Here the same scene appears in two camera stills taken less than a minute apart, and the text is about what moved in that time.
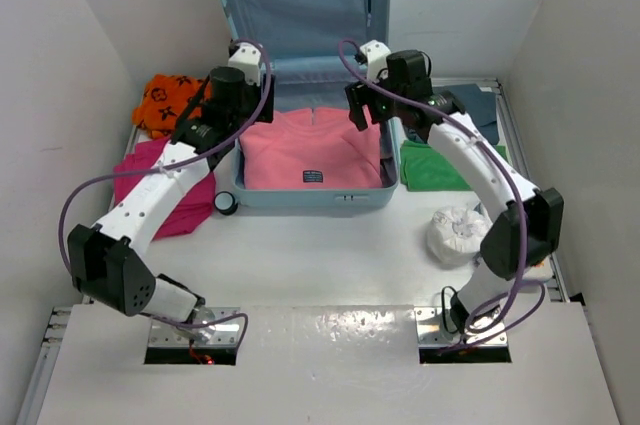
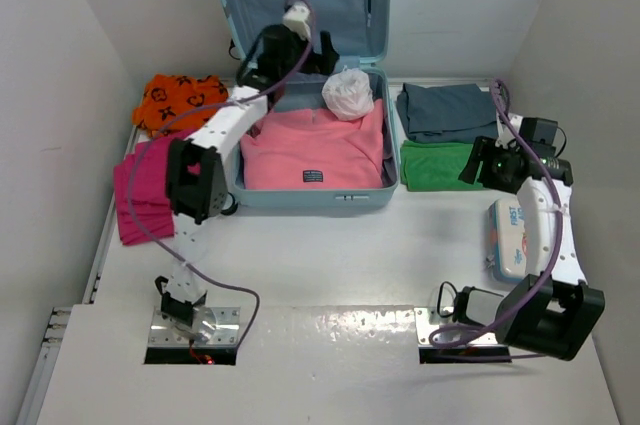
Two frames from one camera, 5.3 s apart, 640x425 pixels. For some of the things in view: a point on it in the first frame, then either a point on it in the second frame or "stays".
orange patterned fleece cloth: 163,101 stays
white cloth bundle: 455,234 → 348,94
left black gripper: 255,92 → 319,61
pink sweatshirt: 311,148 stays
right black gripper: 359,93 → 485,149
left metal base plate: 224,334 stays
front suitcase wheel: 225,203 stays
